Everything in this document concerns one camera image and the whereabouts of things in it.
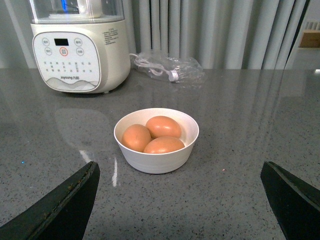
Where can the white round bowl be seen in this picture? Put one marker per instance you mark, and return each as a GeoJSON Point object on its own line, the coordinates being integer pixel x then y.
{"type": "Point", "coordinates": [158, 163]}

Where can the brown egg bowl front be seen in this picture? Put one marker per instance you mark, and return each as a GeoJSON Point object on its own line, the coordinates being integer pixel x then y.
{"type": "Point", "coordinates": [164, 144]}

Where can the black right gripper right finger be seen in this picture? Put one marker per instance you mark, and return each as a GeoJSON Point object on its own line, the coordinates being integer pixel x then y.
{"type": "Point", "coordinates": [294, 202]}

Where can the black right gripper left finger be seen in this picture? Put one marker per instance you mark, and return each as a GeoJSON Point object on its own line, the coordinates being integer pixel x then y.
{"type": "Point", "coordinates": [62, 214]}

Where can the brown egg bowl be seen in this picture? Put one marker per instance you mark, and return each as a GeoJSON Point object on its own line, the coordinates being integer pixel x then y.
{"type": "Point", "coordinates": [164, 144]}
{"type": "Point", "coordinates": [136, 137]}

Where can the brown egg in bowl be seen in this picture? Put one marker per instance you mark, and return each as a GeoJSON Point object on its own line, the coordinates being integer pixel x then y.
{"type": "Point", "coordinates": [163, 126]}

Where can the white Joyoung soy milk maker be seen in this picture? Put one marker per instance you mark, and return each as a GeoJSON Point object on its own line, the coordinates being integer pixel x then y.
{"type": "Point", "coordinates": [80, 46]}

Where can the brown cardboard box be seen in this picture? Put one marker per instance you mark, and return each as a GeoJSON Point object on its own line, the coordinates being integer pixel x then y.
{"type": "Point", "coordinates": [310, 39]}

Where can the brown egg bowl left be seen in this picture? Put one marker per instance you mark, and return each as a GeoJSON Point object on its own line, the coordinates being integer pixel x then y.
{"type": "Point", "coordinates": [136, 137]}

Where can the clear plastic bag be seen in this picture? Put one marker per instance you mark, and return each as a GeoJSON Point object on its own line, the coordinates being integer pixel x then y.
{"type": "Point", "coordinates": [156, 64]}

